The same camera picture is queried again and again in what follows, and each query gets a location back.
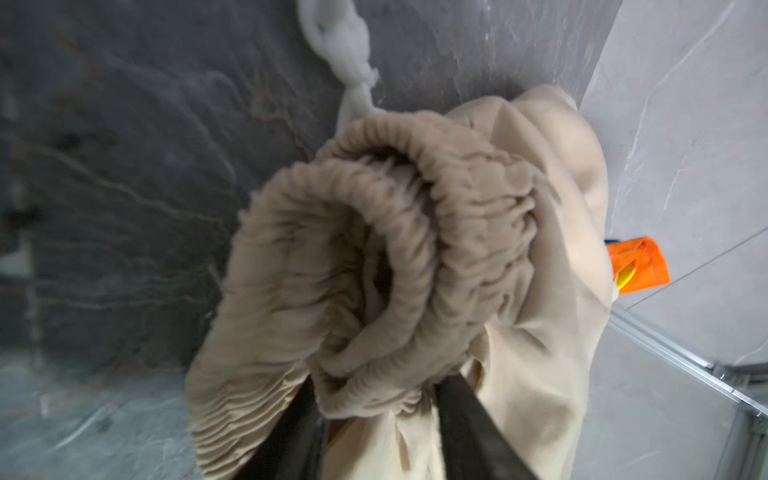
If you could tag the beige shorts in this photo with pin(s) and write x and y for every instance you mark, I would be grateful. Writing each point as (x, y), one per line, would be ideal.
(412, 247)

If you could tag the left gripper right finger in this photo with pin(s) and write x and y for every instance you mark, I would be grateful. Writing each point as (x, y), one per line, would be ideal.
(472, 445)

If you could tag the aluminium frame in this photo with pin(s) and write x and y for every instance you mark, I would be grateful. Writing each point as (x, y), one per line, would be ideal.
(745, 452)

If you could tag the rainbow striped shorts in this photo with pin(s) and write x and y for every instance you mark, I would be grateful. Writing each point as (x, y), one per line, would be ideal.
(638, 264)

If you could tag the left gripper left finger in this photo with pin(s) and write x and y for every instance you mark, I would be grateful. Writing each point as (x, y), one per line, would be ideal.
(296, 447)

